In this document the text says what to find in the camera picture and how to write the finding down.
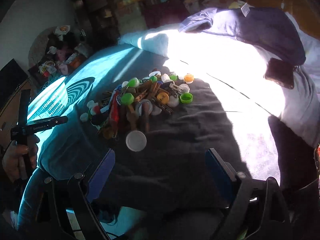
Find person's left hand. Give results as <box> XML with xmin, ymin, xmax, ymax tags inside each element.
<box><xmin>2</xmin><ymin>135</ymin><xmax>40</xmax><ymax>183</ymax></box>

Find wooden drawer cabinet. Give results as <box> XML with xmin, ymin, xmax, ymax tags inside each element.
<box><xmin>0</xmin><ymin>80</ymin><xmax>32</xmax><ymax>148</ymax></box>

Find white bottle cap front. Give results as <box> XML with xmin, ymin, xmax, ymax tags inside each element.
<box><xmin>125</xmin><ymin>131</ymin><xmax>147</xmax><ymax>152</ymax></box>

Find white perforated plastic basket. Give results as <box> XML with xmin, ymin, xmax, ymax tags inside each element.
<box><xmin>27</xmin><ymin>77</ymin><xmax>68</xmax><ymax>122</ymax></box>

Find black television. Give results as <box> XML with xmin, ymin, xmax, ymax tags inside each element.
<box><xmin>0</xmin><ymin>59</ymin><xmax>28</xmax><ymax>108</ymax></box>

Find red toothpaste tube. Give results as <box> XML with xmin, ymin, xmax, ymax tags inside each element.
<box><xmin>109</xmin><ymin>96</ymin><xmax>119</xmax><ymax>136</ymax></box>

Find wooden clothespin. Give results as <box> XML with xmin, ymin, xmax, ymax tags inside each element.
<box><xmin>134</xmin><ymin>89</ymin><xmax>150</xmax><ymax>103</ymax></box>

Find green bottle cap centre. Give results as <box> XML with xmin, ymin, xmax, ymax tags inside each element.
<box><xmin>127</xmin><ymin>77</ymin><xmax>140</xmax><ymax>88</ymax></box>

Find orange bottle cap with writing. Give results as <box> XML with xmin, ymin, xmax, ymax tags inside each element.
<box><xmin>157</xmin><ymin>92</ymin><xmax>170</xmax><ymax>105</ymax></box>

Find green open bottle cap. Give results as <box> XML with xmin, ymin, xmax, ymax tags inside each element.
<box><xmin>180</xmin><ymin>93</ymin><xmax>193</xmax><ymax>104</ymax></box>

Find metal clip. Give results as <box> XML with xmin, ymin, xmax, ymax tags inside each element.
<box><xmin>169</xmin><ymin>82</ymin><xmax>184</xmax><ymax>94</ymax></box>

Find orange open bottle cap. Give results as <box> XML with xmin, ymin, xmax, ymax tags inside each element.
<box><xmin>183</xmin><ymin>74</ymin><xmax>195</xmax><ymax>84</ymax></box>

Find white quilt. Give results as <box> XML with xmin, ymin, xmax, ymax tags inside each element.
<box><xmin>118</xmin><ymin>24</ymin><xmax>319</xmax><ymax>147</ymax></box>

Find dark smartphone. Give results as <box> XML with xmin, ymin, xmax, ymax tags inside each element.
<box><xmin>264</xmin><ymin>57</ymin><xmax>295</xmax><ymax>89</ymax></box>

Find stacked cardboard boxes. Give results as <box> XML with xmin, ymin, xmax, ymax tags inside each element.
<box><xmin>112</xmin><ymin>0</ymin><xmax>147</xmax><ymax>36</ymax></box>

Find purple down jacket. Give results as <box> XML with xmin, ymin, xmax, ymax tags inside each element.
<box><xmin>178</xmin><ymin>7</ymin><xmax>306</xmax><ymax>65</ymax></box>

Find wooden headboard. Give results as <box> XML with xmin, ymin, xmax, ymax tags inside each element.
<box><xmin>246</xmin><ymin>0</ymin><xmax>319</xmax><ymax>40</ymax></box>

